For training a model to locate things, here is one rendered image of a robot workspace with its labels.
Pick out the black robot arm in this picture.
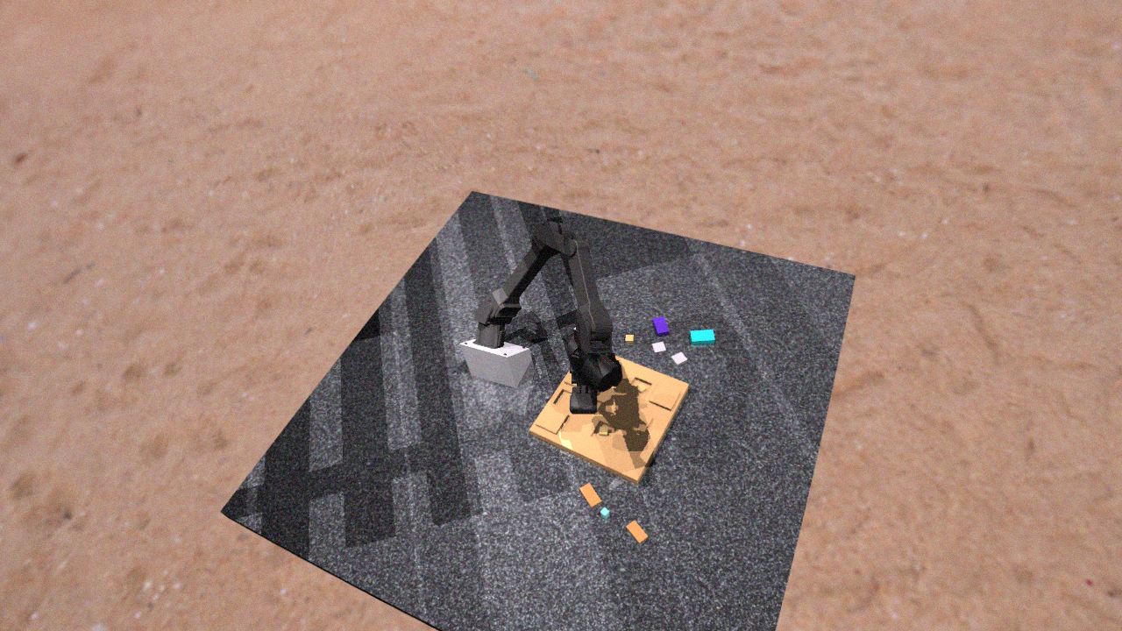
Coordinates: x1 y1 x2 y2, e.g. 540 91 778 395
473 221 623 392

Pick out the purple rectangular block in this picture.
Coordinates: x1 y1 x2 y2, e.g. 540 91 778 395
653 316 670 337

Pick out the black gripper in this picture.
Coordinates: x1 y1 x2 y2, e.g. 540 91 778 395
570 364 598 415

